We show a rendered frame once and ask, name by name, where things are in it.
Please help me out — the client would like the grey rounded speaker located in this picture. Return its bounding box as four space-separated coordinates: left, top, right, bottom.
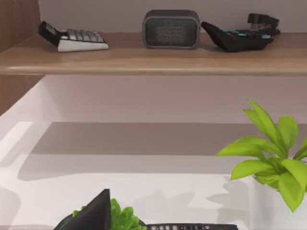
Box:
142 9 201 50

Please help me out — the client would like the wooden shelf side panel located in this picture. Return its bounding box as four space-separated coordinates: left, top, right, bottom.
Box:
0 0 43 116

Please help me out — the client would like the black and white calculator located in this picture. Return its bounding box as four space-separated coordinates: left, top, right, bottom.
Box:
38 21 110 52

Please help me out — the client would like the black remote control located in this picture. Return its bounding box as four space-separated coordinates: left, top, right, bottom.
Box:
145 223 238 230

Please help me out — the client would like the black stapler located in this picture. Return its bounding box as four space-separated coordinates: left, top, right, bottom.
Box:
247 13 281 36

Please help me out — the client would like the small green plant dark pot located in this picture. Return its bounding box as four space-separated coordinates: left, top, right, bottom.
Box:
59 198 146 230

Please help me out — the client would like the wooden shelf board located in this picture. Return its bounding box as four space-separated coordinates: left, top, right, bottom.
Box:
0 32 307 77

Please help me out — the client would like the green plant in white pot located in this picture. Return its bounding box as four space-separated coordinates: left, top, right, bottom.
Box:
216 99 307 230

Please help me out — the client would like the black calculator with teal keys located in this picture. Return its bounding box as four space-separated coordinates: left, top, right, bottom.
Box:
201 21 274 53

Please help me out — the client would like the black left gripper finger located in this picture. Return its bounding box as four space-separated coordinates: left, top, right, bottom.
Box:
53 188 111 230

